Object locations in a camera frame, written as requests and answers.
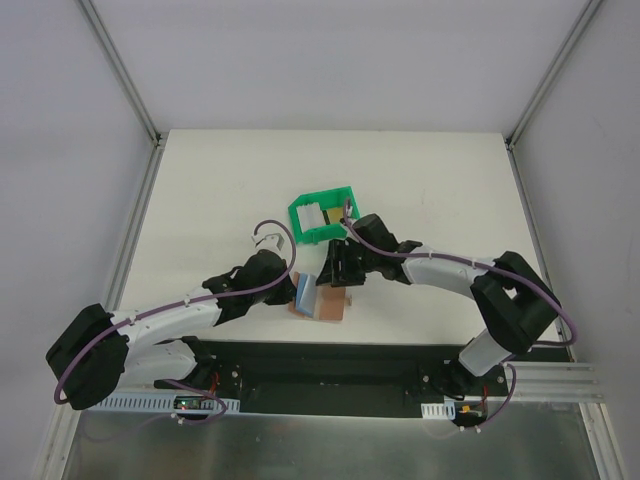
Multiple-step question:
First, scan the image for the tan leather card holder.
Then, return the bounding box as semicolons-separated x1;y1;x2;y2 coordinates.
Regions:
288;272;352;322

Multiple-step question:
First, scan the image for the green plastic bin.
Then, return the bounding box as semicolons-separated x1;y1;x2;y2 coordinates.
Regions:
288;186;360;244

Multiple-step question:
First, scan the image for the gold credit card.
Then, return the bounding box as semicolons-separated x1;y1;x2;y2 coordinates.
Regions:
323;207;343;225

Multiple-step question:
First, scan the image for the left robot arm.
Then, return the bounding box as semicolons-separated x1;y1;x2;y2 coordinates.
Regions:
45;249;295;410

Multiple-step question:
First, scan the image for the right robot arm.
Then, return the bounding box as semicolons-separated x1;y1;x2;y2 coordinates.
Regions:
316;214;560;395

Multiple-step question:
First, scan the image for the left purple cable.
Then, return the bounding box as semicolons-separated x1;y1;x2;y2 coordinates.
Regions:
53;219;300;405

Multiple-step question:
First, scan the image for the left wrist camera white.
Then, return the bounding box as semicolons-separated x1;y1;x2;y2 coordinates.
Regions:
252;233;284;255

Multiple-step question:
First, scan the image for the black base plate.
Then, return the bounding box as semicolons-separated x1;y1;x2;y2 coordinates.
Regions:
153;334;521;416

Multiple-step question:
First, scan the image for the right white cable duct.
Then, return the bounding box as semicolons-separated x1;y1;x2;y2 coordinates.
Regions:
421;400;456;421

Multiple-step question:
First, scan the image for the white cable duct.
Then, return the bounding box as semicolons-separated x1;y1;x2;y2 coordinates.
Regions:
89;392;241;415
421;400;456;421

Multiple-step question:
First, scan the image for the left white cable duct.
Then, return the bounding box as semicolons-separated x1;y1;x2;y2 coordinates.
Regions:
89;392;241;415

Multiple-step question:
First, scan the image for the aluminium front rail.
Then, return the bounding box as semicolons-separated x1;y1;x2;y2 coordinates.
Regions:
62;362;604;406

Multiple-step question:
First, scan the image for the left aluminium frame post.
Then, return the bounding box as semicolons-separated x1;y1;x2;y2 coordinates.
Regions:
75;0;163;146

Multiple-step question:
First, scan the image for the aluminium frame post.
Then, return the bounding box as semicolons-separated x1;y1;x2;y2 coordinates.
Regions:
75;0;163;146
505;0;605;151

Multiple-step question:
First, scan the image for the right aluminium frame post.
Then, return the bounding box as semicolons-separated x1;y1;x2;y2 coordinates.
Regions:
505;0;605;151

